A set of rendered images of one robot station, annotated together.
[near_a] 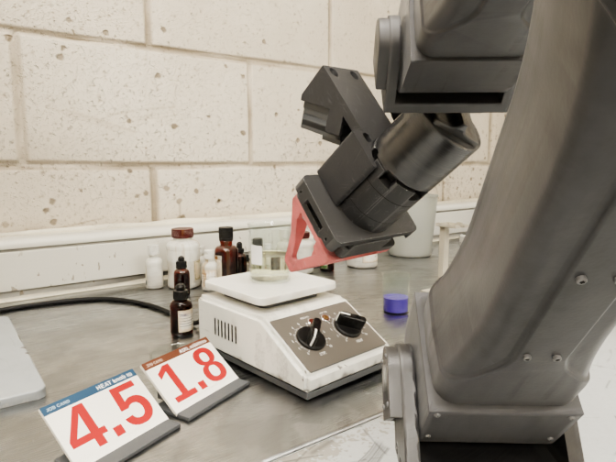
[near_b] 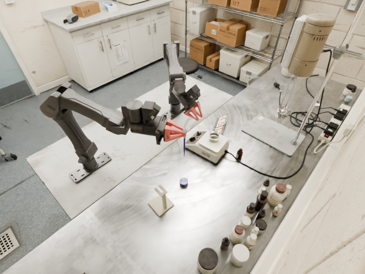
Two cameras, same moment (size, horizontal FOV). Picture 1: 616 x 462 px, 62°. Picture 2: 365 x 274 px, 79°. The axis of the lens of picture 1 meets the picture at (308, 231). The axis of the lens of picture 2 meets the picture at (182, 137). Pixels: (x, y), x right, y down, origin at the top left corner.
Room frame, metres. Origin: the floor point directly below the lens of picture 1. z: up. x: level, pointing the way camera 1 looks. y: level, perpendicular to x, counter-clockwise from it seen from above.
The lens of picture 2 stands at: (1.34, -0.25, 1.78)
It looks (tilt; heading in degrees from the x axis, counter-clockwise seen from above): 45 degrees down; 169
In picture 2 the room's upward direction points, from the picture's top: straight up
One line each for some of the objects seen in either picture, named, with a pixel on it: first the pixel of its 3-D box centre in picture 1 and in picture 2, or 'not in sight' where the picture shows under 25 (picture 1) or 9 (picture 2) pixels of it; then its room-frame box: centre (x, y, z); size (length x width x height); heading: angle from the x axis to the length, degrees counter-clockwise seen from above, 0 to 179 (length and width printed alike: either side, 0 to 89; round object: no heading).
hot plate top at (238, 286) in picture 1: (269, 283); (213, 141); (0.60, 0.05, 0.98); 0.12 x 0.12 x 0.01; 43
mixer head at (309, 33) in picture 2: not in sight; (304, 46); (0.53, 0.42, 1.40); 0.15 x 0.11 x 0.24; 37
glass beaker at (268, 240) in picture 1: (269, 250); (214, 135); (0.61, 0.05, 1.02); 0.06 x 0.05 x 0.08; 172
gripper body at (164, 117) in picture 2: not in sight; (155, 128); (0.73, -0.24, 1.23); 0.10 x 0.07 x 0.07; 157
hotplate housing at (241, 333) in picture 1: (283, 324); (208, 144); (0.59, 0.03, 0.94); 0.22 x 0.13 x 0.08; 43
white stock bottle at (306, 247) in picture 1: (302, 252); (237, 234); (1.05, 0.01, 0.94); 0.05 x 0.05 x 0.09
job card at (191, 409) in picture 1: (197, 375); not in sight; (0.48, 0.11, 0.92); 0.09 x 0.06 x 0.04; 149
